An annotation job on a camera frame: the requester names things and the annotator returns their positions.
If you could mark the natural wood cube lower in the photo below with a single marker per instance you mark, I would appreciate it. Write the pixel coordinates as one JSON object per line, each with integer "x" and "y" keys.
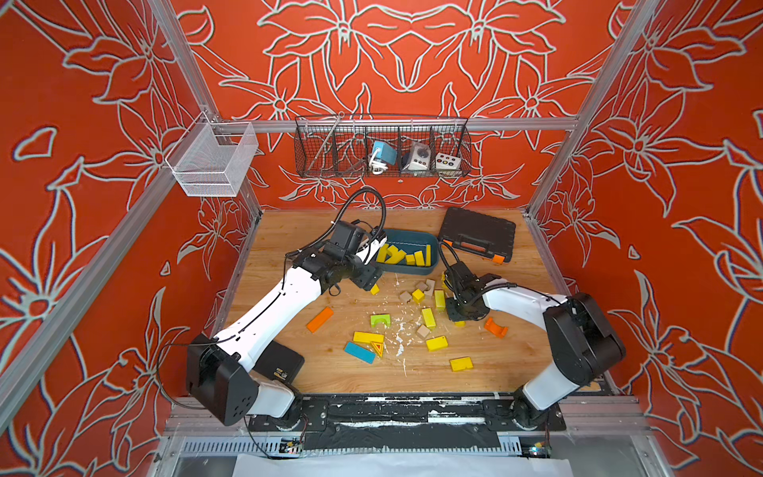
{"x": 423, "y": 332}

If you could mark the clear acrylic wall box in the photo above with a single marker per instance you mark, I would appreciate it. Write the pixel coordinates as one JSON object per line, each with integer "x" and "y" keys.
{"x": 204, "y": 167}

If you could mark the black flat pad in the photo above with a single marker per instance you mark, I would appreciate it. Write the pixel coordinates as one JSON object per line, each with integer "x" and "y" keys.
{"x": 278, "y": 362}

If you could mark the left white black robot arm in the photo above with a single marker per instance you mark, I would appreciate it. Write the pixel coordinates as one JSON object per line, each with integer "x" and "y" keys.
{"x": 221, "y": 370}

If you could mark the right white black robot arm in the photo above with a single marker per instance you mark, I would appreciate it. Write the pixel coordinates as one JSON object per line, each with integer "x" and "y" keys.
{"x": 583, "y": 343}

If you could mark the orange arch block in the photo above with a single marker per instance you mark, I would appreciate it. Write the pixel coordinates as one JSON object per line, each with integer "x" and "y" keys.
{"x": 495, "y": 329}

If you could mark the natural wood block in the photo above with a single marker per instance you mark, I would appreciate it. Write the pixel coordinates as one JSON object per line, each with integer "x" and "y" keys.
{"x": 426, "y": 287}

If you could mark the teal flat block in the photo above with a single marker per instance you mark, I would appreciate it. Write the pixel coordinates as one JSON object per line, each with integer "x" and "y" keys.
{"x": 360, "y": 353}

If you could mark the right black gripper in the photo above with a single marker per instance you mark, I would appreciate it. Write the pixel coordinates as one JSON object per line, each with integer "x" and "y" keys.
{"x": 453, "y": 316}

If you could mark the orange flat block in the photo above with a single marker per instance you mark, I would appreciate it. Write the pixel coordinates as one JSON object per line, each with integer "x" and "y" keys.
{"x": 320, "y": 319}

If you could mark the yellow triangle block red outline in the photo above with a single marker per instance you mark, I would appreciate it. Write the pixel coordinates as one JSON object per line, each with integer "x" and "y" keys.
{"x": 377, "y": 348}

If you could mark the blue white device in basket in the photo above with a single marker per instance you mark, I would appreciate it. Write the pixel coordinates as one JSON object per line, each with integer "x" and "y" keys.
{"x": 382, "y": 158}

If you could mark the grey white cube in basket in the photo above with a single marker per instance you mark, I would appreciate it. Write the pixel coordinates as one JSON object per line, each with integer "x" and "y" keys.
{"x": 418, "y": 158}

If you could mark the black plastic tool case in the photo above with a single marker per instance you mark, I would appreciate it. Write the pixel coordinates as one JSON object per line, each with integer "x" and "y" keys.
{"x": 487, "y": 236}

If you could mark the black wire wall basket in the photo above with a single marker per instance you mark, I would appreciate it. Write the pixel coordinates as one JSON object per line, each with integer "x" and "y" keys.
{"x": 356, "y": 145}

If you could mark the yellow tilted block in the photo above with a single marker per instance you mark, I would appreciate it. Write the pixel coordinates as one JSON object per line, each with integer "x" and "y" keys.
{"x": 440, "y": 299}

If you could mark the green arch block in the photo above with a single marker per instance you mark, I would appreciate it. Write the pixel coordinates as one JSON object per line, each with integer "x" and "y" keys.
{"x": 379, "y": 320}

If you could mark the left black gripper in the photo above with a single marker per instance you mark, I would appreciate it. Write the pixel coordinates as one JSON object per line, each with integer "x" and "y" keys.
{"x": 367, "y": 279}

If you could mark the teal plastic bin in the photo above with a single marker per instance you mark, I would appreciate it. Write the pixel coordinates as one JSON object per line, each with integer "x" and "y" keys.
{"x": 409, "y": 252}

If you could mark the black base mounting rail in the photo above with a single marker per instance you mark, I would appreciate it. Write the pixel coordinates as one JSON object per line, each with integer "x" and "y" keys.
{"x": 404, "y": 423}

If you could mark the white dotted cube in basket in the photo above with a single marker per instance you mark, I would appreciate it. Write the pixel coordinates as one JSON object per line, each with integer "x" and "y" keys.
{"x": 446, "y": 164}

